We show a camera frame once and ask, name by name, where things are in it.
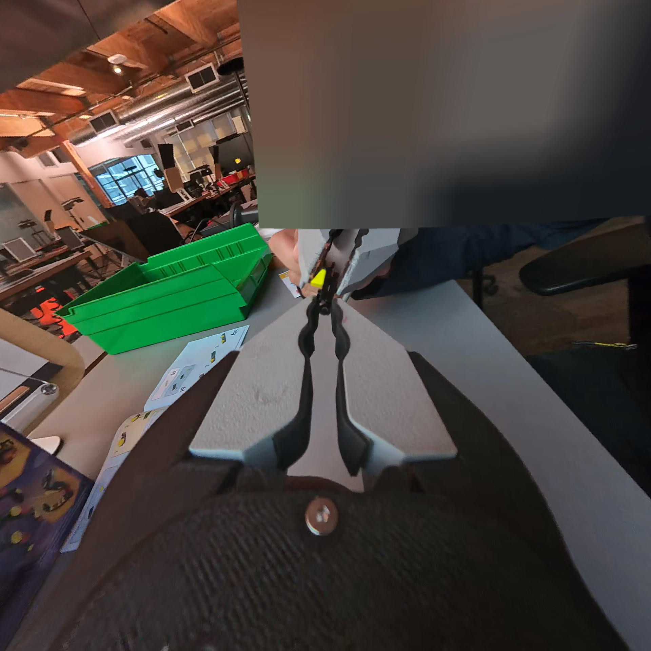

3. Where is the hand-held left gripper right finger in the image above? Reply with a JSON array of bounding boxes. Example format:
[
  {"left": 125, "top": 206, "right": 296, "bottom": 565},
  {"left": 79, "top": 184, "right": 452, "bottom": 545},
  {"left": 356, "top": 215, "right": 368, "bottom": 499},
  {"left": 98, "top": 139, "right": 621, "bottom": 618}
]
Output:
[{"left": 331, "top": 297, "right": 459, "bottom": 478}]

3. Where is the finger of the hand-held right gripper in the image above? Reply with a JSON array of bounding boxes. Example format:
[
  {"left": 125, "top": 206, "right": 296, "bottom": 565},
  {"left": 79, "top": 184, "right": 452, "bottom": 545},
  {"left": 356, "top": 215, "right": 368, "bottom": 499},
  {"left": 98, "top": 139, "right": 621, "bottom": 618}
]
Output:
[
  {"left": 296, "top": 228, "right": 334, "bottom": 290},
  {"left": 336, "top": 227, "right": 419, "bottom": 300}
]

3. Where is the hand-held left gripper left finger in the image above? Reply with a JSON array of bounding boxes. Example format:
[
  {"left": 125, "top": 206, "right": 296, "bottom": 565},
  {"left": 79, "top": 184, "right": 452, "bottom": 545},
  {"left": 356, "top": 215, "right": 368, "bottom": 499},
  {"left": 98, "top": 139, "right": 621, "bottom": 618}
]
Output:
[{"left": 188, "top": 299, "right": 321, "bottom": 471}]

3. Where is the black and yellow lego piece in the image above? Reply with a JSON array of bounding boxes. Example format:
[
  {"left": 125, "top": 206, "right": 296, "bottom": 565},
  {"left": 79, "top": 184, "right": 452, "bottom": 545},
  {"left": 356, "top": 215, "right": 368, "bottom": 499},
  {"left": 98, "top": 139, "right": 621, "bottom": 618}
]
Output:
[{"left": 307, "top": 267, "right": 337, "bottom": 317}]

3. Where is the person's right forearm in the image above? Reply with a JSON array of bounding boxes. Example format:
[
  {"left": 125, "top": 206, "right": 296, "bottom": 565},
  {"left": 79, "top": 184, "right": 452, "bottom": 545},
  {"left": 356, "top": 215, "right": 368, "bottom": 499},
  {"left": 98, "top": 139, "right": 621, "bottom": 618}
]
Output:
[{"left": 353, "top": 218, "right": 624, "bottom": 301}]

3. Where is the lego instruction booklet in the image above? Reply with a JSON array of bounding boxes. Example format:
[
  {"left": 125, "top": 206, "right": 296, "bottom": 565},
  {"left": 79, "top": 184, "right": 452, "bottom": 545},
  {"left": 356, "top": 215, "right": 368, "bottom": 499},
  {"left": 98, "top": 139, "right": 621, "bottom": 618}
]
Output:
[{"left": 61, "top": 325, "right": 250, "bottom": 552}]

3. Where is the purple lego box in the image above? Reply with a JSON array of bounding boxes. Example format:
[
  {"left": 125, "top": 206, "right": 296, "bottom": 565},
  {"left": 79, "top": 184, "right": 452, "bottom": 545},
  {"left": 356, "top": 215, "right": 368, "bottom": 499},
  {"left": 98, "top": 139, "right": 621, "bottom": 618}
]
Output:
[{"left": 0, "top": 422, "right": 95, "bottom": 651}]

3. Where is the person's right hand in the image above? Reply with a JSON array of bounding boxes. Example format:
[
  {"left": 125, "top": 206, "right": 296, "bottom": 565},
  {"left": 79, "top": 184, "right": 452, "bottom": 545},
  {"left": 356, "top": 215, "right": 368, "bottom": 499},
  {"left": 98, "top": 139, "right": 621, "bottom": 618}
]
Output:
[{"left": 268, "top": 229, "right": 307, "bottom": 299}]

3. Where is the black office chair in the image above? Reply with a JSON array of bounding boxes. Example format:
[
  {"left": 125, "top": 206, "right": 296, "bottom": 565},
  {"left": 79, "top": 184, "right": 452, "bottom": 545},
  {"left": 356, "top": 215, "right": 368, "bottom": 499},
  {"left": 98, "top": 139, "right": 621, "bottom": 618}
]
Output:
[{"left": 121, "top": 210, "right": 185, "bottom": 257}]

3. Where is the rounded wooden tray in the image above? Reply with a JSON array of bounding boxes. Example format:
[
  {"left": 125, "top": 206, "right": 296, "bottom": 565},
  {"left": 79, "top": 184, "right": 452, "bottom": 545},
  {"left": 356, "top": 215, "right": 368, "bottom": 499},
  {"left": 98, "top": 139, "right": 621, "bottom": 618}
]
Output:
[{"left": 0, "top": 308, "right": 85, "bottom": 379}]

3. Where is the arched window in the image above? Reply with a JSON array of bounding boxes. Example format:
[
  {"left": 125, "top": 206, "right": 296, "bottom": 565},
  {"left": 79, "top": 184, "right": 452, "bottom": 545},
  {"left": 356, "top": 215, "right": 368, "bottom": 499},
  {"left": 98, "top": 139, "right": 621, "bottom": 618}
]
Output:
[{"left": 89, "top": 154, "right": 161, "bottom": 206}]

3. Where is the black chair armrest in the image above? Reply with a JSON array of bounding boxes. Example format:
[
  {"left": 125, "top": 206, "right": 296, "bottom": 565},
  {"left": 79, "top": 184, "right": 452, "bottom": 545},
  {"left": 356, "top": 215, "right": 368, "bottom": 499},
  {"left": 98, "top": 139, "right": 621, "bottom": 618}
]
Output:
[{"left": 519, "top": 228, "right": 651, "bottom": 297}]

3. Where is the silver metal clip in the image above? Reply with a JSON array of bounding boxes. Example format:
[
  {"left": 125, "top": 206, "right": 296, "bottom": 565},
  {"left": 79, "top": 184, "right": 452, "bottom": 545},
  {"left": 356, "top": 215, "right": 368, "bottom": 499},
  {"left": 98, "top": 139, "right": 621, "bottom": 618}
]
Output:
[{"left": 0, "top": 384, "right": 60, "bottom": 433}]

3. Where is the white printed paper sheet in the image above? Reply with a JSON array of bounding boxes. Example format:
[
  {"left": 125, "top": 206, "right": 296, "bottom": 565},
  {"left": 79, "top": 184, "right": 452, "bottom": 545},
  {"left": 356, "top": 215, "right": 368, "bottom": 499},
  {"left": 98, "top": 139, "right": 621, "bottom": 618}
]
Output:
[{"left": 0, "top": 338, "right": 52, "bottom": 379}]

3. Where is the long wooden workbench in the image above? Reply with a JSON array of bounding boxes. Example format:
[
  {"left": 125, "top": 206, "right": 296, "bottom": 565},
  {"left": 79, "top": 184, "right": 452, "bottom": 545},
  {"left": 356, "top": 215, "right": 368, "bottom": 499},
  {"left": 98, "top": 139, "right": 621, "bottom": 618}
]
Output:
[{"left": 0, "top": 248, "right": 93, "bottom": 306}]

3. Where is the silver air duct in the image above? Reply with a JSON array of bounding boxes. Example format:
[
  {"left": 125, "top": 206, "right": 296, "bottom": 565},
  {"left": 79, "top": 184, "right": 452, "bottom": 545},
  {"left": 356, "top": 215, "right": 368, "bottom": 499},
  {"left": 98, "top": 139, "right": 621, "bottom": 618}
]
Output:
[{"left": 66, "top": 76, "right": 250, "bottom": 149}]

